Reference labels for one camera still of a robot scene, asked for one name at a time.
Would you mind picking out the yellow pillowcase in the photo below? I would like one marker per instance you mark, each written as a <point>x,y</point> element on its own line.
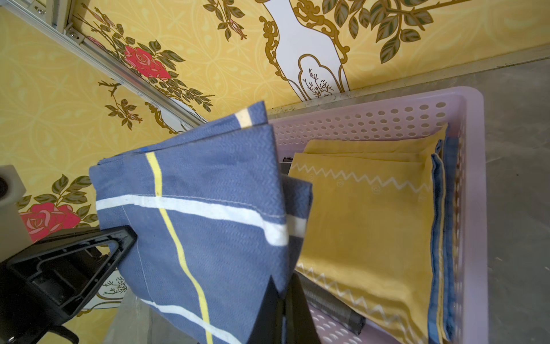
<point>374,235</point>

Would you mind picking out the blue striped pillowcase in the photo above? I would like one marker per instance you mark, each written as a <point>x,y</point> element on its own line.
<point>220,228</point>

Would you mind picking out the purple plastic basket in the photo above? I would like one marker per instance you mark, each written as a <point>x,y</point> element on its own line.
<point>414,116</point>

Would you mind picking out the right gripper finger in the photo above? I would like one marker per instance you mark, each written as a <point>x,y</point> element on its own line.
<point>285,320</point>

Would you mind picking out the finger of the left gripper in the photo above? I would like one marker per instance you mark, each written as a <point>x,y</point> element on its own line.
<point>63,271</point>

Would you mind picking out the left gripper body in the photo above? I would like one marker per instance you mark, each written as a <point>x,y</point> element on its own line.
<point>25,319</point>

